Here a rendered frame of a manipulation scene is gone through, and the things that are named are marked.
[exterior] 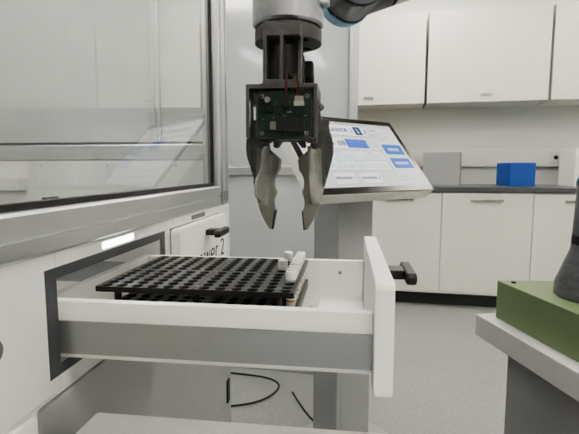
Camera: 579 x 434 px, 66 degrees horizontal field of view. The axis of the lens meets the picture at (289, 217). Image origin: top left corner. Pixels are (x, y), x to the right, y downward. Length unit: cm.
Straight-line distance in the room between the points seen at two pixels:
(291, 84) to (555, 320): 54
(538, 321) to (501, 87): 321
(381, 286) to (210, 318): 17
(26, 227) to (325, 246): 111
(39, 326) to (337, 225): 105
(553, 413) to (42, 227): 76
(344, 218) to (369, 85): 251
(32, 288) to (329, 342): 29
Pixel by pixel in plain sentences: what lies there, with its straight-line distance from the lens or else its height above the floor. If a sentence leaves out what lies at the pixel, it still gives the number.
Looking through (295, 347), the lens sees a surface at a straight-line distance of 45.
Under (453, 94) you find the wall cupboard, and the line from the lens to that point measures 385.
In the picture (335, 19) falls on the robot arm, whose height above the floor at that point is 124.
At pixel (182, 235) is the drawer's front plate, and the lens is 78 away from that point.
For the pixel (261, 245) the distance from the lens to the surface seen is 226.
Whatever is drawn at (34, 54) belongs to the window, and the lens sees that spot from 54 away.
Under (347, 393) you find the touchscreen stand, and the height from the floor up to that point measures 28.
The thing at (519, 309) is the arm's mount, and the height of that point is 80.
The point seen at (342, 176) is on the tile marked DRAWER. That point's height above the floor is 101.
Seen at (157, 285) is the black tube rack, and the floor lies 90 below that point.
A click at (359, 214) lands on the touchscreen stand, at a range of 147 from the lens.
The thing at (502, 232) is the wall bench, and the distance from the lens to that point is 356.
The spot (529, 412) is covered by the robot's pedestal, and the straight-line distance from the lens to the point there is 91.
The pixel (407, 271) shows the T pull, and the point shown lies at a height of 91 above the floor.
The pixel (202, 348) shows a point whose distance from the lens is 47.
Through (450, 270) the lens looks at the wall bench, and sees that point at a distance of 354.
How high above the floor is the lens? 103
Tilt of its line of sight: 6 degrees down
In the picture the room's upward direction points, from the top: straight up
